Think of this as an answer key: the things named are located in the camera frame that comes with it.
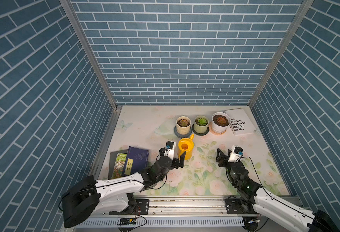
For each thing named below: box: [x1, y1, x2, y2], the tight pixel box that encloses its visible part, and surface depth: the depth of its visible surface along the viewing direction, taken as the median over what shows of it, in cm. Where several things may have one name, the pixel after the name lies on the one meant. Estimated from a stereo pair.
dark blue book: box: [121, 145, 150, 177], surface depth 86 cm
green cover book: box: [108, 148, 128, 180], surface depth 84 cm
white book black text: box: [224, 108, 257, 136], surface depth 107 cm
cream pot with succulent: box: [175, 116, 192, 135], surface depth 101 cm
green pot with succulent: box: [193, 115, 210, 134], surface depth 103 cm
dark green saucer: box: [191, 123, 210, 136], surface depth 105 cm
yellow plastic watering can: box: [178, 133, 195, 160], surface depth 87 cm
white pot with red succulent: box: [211, 112, 232, 133], surface depth 101 cm
